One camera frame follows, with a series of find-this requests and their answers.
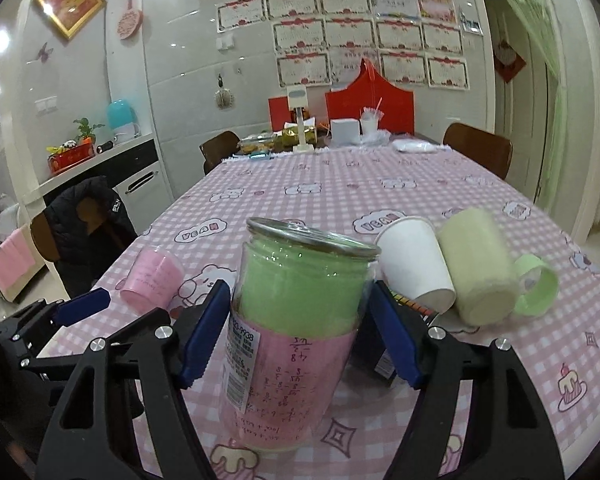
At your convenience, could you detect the brown chair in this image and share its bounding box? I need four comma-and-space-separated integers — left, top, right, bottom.
443, 122, 513, 180
199, 131, 240, 174

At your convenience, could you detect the white black cabinet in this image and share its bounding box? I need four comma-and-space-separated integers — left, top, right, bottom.
29, 131, 176, 236

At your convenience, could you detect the red diamond door sign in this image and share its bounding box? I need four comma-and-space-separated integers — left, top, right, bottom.
493, 40, 527, 84

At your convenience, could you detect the red gift bag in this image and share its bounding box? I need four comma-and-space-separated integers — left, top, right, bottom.
325, 58, 415, 134

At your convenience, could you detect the white paper cup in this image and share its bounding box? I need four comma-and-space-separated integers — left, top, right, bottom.
376, 217, 456, 314

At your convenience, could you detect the left brown chair back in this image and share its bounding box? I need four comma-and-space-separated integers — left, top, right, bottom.
199, 131, 240, 174

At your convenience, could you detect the plastic cup with straw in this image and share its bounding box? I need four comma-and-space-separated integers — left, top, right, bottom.
360, 100, 384, 134

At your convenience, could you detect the small red box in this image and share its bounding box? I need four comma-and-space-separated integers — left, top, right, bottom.
268, 96, 291, 131

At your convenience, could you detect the white desk lamp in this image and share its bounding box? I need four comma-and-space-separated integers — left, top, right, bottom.
286, 84, 314, 153

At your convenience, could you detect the pink towel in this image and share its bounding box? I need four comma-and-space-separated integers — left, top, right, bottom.
0, 228, 36, 292

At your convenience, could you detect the pink plastic cup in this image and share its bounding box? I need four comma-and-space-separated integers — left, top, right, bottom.
120, 246, 185, 314

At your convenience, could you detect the potted green plant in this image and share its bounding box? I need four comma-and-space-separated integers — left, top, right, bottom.
73, 117, 105, 144

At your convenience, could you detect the white plastic bag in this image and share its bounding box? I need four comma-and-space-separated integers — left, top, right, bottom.
391, 139, 439, 154

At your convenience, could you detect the pink hanging fan ornament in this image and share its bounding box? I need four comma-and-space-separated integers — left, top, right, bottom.
117, 0, 143, 40

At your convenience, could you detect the green lace door curtain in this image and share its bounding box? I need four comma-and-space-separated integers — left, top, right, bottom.
469, 0, 569, 212

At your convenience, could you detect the hanging brush on wall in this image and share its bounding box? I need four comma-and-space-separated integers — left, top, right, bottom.
214, 74, 234, 110

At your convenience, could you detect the pink checkered tablecloth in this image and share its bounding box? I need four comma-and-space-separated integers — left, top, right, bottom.
40, 142, 600, 480

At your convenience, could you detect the white door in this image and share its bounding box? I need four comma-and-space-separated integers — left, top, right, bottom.
486, 0, 550, 200

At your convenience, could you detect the black jacket on chair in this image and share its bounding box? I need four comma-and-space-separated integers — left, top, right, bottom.
43, 176, 137, 298

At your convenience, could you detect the red fruit tray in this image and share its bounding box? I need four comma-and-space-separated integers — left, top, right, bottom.
47, 139, 95, 177

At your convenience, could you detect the small green plastic cup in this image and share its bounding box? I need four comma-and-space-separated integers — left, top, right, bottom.
514, 254, 559, 316

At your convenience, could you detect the teal white humidifier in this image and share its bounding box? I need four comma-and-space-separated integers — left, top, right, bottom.
107, 100, 140, 144

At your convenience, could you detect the white box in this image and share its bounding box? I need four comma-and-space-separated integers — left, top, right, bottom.
330, 118, 361, 148

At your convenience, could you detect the pale green frosted cup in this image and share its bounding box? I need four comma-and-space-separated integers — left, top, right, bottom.
438, 208, 520, 326

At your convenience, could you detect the black blue CoolTowel can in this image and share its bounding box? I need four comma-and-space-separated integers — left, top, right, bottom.
351, 281, 438, 390

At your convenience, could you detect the gold framed red picture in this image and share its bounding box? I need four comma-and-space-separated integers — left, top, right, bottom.
34, 0, 106, 41

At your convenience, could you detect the wall light switch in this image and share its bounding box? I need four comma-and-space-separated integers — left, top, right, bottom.
34, 96, 57, 115

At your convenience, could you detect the pink green labelled jar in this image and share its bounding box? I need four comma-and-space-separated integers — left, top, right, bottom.
220, 217, 380, 452

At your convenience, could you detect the right brown chair back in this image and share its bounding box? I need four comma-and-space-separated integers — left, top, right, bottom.
443, 122, 513, 180

